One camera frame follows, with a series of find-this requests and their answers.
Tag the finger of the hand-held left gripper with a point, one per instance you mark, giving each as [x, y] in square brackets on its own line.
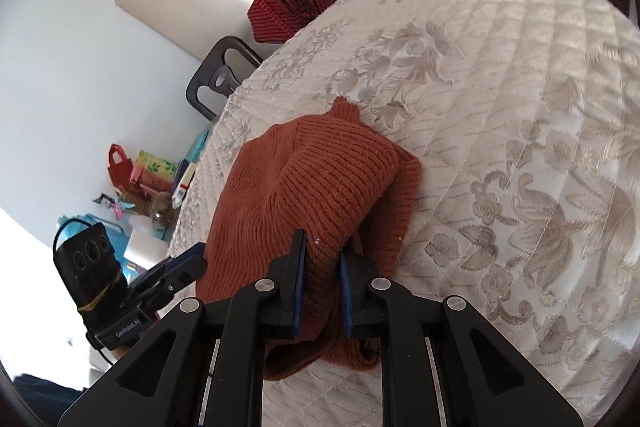
[172, 264]
[175, 284]

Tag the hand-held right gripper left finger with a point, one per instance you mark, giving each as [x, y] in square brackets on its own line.
[299, 287]

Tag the dark grey plastic chair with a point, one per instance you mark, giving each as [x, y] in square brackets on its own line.
[200, 87]

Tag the cream quilted floral blanket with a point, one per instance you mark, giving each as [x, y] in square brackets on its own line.
[500, 132]

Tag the rust orange knit sweater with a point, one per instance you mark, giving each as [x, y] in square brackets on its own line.
[310, 187]

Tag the green floral bag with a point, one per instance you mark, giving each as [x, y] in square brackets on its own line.
[155, 169]

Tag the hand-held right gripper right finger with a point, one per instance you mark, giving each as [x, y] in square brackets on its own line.
[346, 292]

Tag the small red tote bag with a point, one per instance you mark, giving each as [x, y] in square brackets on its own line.
[120, 164]

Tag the white and red carton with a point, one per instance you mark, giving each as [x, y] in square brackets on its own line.
[182, 187]

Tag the dark blue clothing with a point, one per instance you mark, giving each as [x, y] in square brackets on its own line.
[50, 389]

